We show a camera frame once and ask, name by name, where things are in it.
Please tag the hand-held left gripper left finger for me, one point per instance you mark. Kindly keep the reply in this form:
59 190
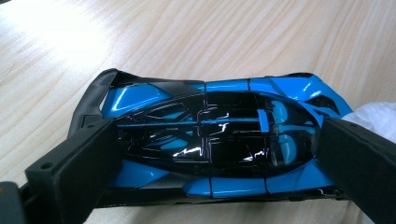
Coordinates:
71 174

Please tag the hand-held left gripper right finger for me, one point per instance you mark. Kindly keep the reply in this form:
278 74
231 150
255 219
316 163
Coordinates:
358 165

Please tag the white wet wipe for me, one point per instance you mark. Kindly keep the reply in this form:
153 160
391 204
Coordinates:
376 119

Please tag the blue and black toy car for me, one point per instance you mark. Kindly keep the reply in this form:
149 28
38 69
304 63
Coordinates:
218 140

